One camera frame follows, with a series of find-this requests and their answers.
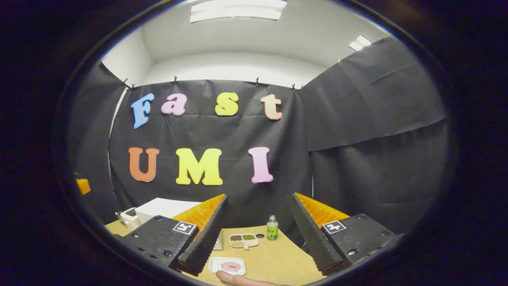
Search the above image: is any white microwave oven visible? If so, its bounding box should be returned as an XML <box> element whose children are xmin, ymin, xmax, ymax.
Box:
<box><xmin>135</xmin><ymin>198</ymin><xmax>223</xmax><ymax>251</ymax></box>

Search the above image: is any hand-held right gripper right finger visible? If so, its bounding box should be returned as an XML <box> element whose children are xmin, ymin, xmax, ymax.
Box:
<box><xmin>291</xmin><ymin>192</ymin><xmax>402</xmax><ymax>276</ymax></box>

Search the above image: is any white divided dish with beans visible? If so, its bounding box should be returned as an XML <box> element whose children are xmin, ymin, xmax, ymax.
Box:
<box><xmin>229</xmin><ymin>233</ymin><xmax>260</xmax><ymax>250</ymax></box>

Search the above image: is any long ceiling light panel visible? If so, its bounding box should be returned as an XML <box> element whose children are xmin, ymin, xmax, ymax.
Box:
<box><xmin>190</xmin><ymin>0</ymin><xmax>287</xmax><ymax>23</ymax></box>

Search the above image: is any small ceiling light panel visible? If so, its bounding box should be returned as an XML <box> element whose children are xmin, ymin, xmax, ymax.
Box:
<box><xmin>348</xmin><ymin>35</ymin><xmax>373</xmax><ymax>51</ymax></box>

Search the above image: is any white rectangular plate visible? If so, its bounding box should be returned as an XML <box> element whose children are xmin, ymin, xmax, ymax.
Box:
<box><xmin>208</xmin><ymin>257</ymin><xmax>246</xmax><ymax>276</ymax></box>

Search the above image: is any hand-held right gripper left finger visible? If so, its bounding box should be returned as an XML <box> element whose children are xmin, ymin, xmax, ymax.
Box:
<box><xmin>115</xmin><ymin>194</ymin><xmax>229</xmax><ymax>277</ymax></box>

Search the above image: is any green drink bottle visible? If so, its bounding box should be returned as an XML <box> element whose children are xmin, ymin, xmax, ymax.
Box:
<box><xmin>266</xmin><ymin>215</ymin><xmax>279</xmax><ymax>241</ymax></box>

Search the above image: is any cream white toaster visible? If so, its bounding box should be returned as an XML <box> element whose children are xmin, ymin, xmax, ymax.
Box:
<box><xmin>118</xmin><ymin>207</ymin><xmax>140</xmax><ymax>232</ymax></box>

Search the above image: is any black backdrop cloth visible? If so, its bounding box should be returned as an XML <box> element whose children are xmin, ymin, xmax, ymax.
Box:
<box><xmin>67</xmin><ymin>38</ymin><xmax>451</xmax><ymax>239</ymax></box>

